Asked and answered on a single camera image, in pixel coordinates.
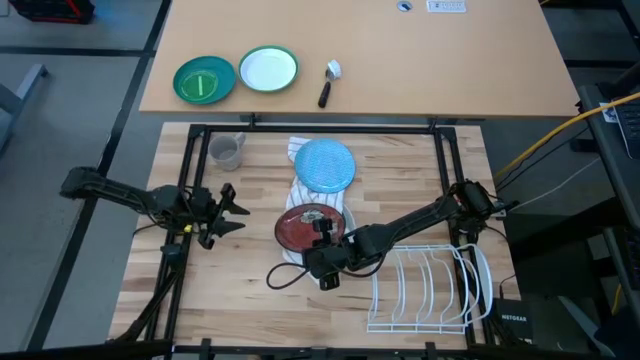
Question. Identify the black and red crate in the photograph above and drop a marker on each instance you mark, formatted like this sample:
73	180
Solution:
50	10

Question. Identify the blue patterned plate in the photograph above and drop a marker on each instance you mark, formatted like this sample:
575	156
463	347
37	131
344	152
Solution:
325	166

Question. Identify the black Netgear switch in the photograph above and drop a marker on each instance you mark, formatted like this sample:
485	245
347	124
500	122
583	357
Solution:
514	320

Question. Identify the white power strip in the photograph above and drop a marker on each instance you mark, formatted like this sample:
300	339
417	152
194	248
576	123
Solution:
446	6

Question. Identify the black laptop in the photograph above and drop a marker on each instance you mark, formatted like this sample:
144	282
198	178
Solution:
630	130

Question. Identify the white plate with green rim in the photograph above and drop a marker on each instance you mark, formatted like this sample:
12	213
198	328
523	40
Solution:
267	70

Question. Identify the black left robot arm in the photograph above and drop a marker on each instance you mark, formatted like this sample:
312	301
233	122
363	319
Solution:
115	192

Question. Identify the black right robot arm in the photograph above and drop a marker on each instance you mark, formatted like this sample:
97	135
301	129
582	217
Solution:
415	220

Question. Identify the red floral plate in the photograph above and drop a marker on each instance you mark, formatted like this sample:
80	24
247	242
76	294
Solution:
295	232

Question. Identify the light wooden desk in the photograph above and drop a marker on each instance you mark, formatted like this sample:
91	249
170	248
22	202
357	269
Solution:
450	60

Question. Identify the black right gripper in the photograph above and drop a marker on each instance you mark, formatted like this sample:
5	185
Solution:
327	260

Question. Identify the white label sticker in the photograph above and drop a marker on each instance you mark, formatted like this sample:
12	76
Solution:
609	112

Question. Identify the grey mug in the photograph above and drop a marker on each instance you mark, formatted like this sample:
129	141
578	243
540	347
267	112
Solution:
225	152

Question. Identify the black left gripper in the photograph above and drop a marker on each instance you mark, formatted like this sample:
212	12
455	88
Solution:
209	215

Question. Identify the black metal frame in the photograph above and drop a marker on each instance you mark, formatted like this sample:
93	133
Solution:
350	130

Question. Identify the grey bench leg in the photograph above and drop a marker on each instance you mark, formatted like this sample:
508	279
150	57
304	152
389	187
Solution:
30	77

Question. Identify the white striped dish towel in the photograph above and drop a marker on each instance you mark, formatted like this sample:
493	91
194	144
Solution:
300	195

